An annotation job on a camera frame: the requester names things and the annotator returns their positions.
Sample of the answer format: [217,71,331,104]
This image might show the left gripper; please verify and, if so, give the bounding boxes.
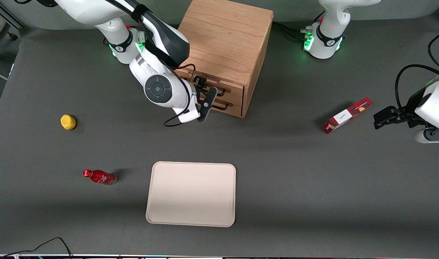
[374,88,427,130]

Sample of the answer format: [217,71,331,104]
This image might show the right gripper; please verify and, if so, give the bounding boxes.
[187,76,218,123]

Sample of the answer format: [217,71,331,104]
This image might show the wooden drawer with plain bottom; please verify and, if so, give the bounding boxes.
[176,68,244,105]

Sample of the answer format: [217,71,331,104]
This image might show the wooden lower drawer front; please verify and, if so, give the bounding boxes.
[205,97,244,118]

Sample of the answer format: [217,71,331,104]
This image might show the wooden drawer cabinet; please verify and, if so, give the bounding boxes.
[176,0,274,119]

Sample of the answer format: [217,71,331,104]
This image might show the red tartan cookie box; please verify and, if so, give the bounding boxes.
[322,97,373,134]

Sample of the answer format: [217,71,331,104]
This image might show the beige rectangular tray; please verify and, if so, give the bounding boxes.
[146,161,236,228]

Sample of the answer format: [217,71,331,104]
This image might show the red drink bottle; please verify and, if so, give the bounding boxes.
[82,169,117,186]

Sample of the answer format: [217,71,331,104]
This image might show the yellow lemon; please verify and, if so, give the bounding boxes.
[60,114,77,130]

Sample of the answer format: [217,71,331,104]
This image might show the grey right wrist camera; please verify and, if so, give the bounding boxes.
[173,104,201,124]

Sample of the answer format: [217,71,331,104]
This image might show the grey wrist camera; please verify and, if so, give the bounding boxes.
[173,104,201,124]
[415,128,439,144]

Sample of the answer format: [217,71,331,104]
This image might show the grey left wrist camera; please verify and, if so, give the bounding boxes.
[415,128,439,144]

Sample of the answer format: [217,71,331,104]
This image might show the thin black camera cable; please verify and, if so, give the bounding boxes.
[164,64,198,127]

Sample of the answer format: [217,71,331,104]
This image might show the long looping black cable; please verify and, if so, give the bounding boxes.
[395,64,439,108]

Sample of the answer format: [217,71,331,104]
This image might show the black arm cable sleeve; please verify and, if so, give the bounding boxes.
[112,0,190,69]

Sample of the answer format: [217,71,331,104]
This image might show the short curved black cable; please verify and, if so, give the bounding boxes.
[427,33,439,69]

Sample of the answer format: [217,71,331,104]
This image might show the black left arm base cables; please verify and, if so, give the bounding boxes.
[272,21,308,41]

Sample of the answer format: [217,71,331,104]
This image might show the thin black table-edge cable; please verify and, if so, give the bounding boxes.
[0,237,73,259]

